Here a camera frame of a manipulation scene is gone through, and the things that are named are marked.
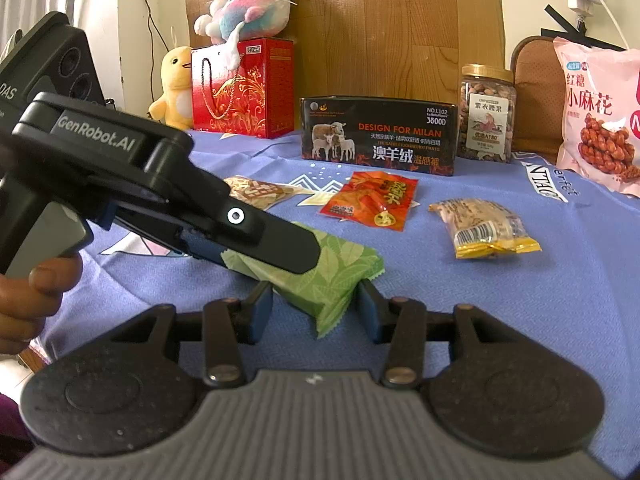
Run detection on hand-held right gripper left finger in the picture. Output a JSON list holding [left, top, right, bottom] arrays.
[[106, 280, 275, 388]]

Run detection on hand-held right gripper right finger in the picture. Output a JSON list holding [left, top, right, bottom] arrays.
[[357, 277, 525, 388]]

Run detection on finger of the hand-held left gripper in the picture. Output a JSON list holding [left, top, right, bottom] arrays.
[[111, 214, 239, 268], [176, 191, 322, 276]]

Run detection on clear packet of tan snacks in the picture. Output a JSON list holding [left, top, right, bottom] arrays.
[[223, 175, 302, 212]]

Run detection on light green leaf-print packet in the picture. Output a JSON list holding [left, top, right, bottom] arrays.
[[221, 223, 386, 340]]

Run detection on red snack packet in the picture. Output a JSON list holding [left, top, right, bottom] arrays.
[[319, 170, 419, 232]]

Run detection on yellow peanut packet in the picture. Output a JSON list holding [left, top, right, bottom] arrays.
[[428, 198, 543, 260]]

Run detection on black cardboard box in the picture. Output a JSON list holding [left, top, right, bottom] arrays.
[[299, 95, 459, 178]]

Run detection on person's left hand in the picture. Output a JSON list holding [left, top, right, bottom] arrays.
[[0, 252, 84, 357]]

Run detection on yellow duck plush toy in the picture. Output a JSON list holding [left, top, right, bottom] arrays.
[[148, 46, 194, 131]]

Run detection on red gift box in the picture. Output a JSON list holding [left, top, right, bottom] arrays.
[[191, 37, 295, 140]]

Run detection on blue printed tablecloth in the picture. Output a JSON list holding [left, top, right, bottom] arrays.
[[29, 127, 640, 480]]

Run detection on pastel plush toy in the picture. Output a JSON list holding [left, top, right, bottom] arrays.
[[193, 0, 297, 69]]

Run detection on clear nut jar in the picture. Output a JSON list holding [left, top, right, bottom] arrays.
[[459, 63, 517, 164]]

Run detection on wooden board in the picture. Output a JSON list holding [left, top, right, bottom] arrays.
[[184, 0, 506, 133]]

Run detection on brown chair back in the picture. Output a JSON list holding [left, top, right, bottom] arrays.
[[510, 36, 564, 154]]

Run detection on person's purple clothing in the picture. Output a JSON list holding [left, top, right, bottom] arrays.
[[0, 394, 32, 480]]

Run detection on pink snack bag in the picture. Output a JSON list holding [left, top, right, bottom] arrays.
[[552, 36, 640, 199]]

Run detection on black tape strips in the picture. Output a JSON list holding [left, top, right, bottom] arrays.
[[541, 4, 627, 52]]

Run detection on thin black cable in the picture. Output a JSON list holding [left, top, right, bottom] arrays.
[[134, 0, 168, 63]]

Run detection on white power cable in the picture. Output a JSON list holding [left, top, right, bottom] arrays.
[[582, 0, 632, 50]]

